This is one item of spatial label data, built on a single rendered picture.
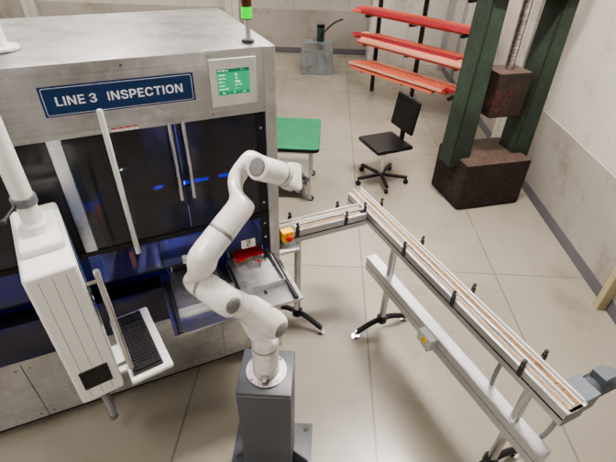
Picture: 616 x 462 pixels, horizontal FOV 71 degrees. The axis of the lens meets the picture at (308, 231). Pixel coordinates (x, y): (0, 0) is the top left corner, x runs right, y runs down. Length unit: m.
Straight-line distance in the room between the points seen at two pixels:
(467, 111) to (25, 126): 3.73
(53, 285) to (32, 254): 0.14
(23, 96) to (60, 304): 0.81
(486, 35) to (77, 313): 3.84
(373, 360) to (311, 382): 0.49
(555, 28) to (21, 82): 4.25
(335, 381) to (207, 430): 0.89
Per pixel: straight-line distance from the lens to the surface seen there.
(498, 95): 4.72
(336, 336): 3.37
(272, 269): 2.56
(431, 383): 3.25
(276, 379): 2.08
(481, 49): 4.47
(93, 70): 2.00
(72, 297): 1.85
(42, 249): 1.85
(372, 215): 2.96
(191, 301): 2.44
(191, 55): 2.02
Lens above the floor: 2.58
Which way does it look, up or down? 36 degrees down
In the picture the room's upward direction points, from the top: 2 degrees clockwise
